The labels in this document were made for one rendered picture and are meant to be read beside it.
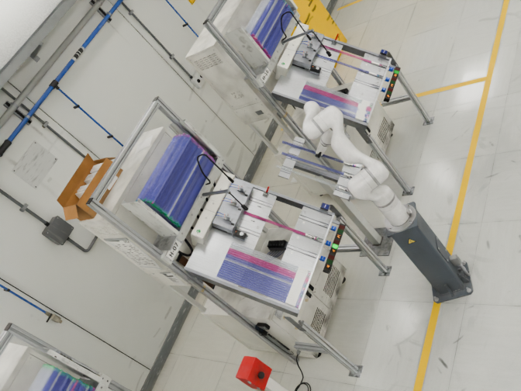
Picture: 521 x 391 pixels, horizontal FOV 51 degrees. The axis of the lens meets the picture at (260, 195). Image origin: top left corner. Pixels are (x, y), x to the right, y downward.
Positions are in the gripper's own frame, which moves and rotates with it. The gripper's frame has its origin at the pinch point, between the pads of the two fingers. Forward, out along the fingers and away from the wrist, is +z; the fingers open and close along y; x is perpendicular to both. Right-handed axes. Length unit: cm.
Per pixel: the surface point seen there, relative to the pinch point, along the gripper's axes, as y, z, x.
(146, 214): 95, -13, -76
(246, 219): 60, 11, -25
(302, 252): 68, 4, 14
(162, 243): 100, 4, -64
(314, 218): 43.3, 4.3, 12.8
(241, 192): 46, 6, -35
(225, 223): 71, 7, -36
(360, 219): 10, 37, 48
